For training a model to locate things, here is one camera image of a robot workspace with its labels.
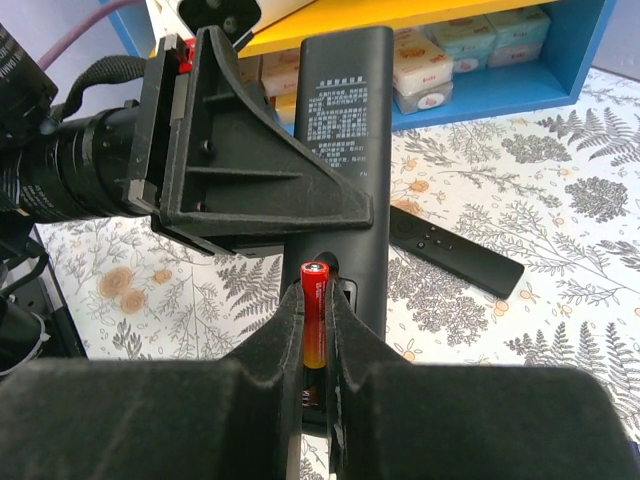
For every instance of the red battery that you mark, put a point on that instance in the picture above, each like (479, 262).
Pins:
(314, 278)

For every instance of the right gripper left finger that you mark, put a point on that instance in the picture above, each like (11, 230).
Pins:
(238, 417)

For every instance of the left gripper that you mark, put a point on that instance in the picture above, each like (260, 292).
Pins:
(214, 169)

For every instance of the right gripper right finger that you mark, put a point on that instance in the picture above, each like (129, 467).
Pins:
(392, 419)

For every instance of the blue pink yellow shelf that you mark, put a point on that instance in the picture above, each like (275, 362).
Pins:
(554, 79)

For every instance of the slim black remote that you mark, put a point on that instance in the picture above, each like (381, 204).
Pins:
(483, 268)

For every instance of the floral table mat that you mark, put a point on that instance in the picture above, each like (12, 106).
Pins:
(514, 240)

